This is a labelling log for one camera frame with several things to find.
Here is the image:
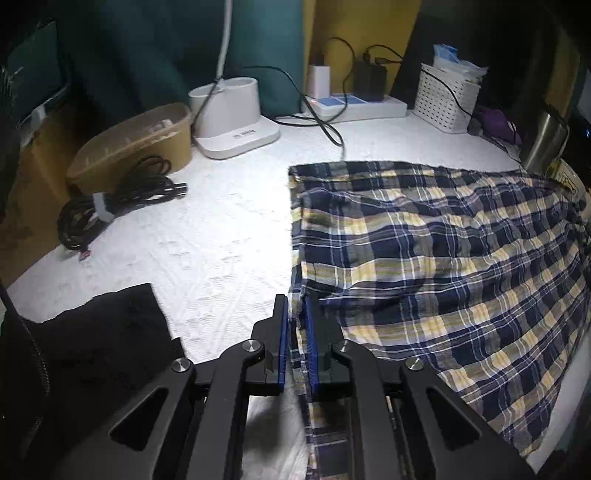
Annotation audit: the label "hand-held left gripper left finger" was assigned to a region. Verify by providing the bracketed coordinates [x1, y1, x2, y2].
[60, 294, 291, 480]

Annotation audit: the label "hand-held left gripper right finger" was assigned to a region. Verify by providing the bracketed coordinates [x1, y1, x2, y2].
[302, 298, 539, 480]

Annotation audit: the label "blue yellow plaid pants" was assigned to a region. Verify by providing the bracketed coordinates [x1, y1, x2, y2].
[287, 159, 591, 480]

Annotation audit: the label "white fringed tablecloth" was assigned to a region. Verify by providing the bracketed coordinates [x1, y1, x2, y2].
[7, 108, 578, 480]

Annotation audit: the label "black cloth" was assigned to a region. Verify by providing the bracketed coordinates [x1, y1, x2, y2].
[9, 282, 188, 444]

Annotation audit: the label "white desk lamp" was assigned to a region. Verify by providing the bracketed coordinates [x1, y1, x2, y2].
[188, 0, 281, 160]

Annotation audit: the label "white power strip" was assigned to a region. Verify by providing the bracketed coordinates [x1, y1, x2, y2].
[302, 92, 408, 123]

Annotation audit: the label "brown lidded container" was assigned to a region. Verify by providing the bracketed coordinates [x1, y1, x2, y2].
[67, 102, 194, 188]

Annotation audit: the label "white charger plug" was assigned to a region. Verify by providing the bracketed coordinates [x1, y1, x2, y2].
[308, 53, 331, 97]

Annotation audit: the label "black charger adapter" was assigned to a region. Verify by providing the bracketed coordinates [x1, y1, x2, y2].
[355, 58, 386, 101]

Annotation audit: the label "white perforated basket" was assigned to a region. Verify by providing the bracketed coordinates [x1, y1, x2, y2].
[412, 62, 481, 134]

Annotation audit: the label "purple cloth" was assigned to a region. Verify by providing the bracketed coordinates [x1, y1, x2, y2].
[475, 105, 522, 144]

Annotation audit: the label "cream bear mug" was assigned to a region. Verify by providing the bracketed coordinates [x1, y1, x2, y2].
[551, 159, 585, 199]

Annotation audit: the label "stainless steel tumbler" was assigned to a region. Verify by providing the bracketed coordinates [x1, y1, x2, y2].
[522, 104, 571, 174]

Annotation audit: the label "blue plastic packets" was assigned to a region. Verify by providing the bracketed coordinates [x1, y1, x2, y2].
[431, 44, 488, 84]

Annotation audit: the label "teal curtain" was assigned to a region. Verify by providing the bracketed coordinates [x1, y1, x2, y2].
[55, 0, 310, 121]

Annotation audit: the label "yellow curtain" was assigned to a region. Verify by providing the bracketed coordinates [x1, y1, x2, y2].
[295, 0, 423, 100]

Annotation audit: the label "white tablet stand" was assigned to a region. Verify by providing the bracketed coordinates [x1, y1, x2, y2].
[18, 102, 49, 137]

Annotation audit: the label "tablet with dark screen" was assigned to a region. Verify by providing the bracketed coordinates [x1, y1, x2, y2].
[0, 18, 70, 125]

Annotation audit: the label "coiled black cable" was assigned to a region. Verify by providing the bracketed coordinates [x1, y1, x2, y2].
[58, 156, 189, 259]

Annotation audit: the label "black lamp cable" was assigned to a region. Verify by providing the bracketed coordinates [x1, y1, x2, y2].
[215, 65, 347, 162]

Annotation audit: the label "black charger cable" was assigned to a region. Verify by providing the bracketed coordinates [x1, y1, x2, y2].
[318, 37, 354, 121]
[365, 44, 476, 121]

